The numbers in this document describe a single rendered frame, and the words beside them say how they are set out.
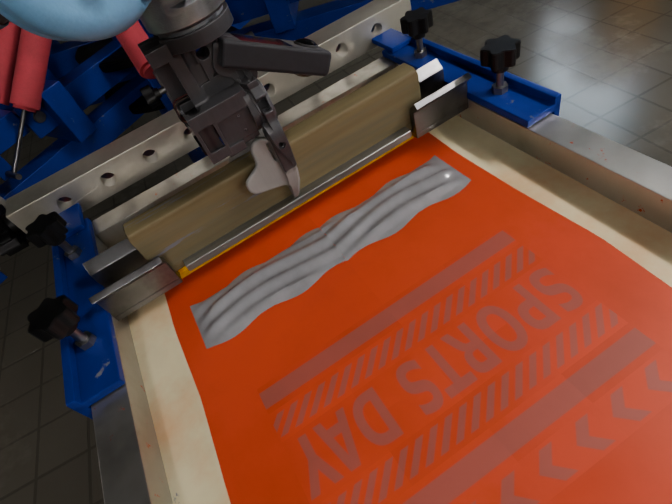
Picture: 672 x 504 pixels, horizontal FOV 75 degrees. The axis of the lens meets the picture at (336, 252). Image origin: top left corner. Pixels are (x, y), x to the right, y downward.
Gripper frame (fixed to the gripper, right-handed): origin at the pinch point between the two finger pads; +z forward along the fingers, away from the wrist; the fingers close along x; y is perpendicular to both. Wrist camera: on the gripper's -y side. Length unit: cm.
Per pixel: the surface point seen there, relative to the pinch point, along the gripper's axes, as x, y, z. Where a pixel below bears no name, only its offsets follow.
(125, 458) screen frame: 20.0, 27.1, 1.6
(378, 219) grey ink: 9.4, -5.7, 5.0
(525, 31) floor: -141, -185, 103
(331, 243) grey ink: 8.6, 0.5, 4.9
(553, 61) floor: -107, -169, 102
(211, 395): 17.0, 19.6, 5.1
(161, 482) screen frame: 22.5, 25.8, 3.9
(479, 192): 14.0, -16.8, 5.5
